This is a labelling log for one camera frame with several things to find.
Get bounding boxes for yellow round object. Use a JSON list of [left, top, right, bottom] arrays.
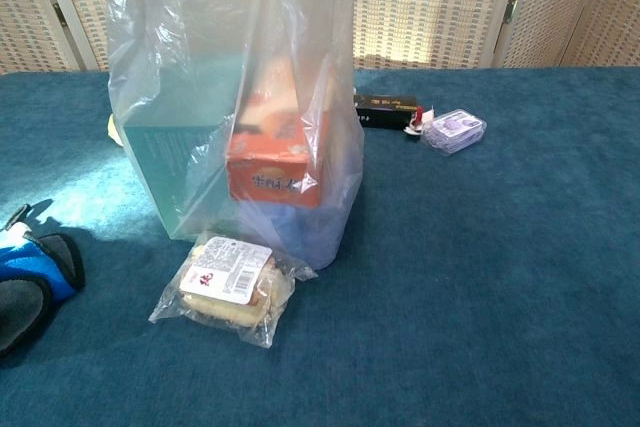
[[107, 113, 125, 147]]

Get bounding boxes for pale blue soft package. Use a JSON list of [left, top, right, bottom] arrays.
[[237, 146, 364, 268]]

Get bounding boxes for teal table cover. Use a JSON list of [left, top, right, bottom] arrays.
[[0, 65, 640, 427]]

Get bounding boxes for teal cardboard box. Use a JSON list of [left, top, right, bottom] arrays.
[[122, 54, 241, 242]]

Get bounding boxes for blue black neoprene brace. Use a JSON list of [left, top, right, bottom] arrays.
[[0, 203, 86, 358]]

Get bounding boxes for woven folding screen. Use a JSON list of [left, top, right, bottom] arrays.
[[0, 0, 640, 76]]

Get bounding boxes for pastry in clear wrapper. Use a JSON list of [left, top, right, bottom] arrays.
[[148, 234, 319, 350]]

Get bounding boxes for black box gold lettering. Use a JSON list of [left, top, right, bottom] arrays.
[[355, 93, 424, 131]]

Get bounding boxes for clear case purple cards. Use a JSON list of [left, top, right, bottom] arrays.
[[422, 107, 489, 156]]

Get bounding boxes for clear plastic bag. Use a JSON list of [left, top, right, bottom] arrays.
[[106, 0, 365, 271]]

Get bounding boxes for orange cardboard box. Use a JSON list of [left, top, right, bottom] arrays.
[[225, 59, 334, 209]]

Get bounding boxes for small red white packet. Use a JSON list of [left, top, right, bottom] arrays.
[[402, 104, 436, 142]]

